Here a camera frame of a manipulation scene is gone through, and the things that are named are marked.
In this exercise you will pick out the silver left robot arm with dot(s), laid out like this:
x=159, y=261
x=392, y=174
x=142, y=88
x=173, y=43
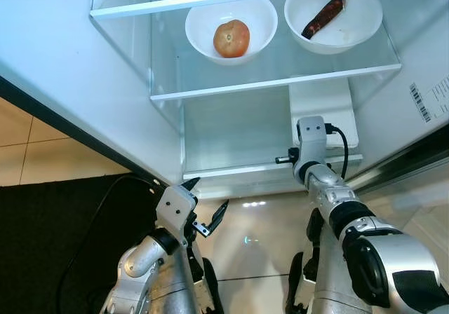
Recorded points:
x=137, y=265

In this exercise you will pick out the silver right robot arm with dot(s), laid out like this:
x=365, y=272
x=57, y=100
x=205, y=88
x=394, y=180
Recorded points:
x=379, y=258

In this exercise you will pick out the fridge label sticker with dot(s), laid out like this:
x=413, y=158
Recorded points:
x=436, y=100

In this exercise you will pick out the white fridge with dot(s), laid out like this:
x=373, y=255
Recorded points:
x=56, y=48

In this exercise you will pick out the clear crisper drawer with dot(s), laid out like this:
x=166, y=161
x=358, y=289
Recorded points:
x=231, y=139

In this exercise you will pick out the red round tomato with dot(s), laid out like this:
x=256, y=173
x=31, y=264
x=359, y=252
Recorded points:
x=231, y=39

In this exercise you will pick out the white bowl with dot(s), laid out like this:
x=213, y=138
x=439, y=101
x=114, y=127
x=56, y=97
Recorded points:
x=263, y=19
x=361, y=19

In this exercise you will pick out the dark red elongated food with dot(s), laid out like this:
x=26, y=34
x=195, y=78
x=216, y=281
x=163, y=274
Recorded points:
x=324, y=17

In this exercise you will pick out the black floor mat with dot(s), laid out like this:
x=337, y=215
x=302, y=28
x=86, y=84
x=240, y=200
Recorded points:
x=42, y=244

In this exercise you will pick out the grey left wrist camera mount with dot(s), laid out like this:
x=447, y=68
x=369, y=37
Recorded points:
x=174, y=205

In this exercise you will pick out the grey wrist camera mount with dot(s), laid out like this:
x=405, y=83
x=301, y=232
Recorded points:
x=311, y=135
x=174, y=205

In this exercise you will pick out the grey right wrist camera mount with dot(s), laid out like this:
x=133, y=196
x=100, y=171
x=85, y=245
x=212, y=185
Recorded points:
x=311, y=135

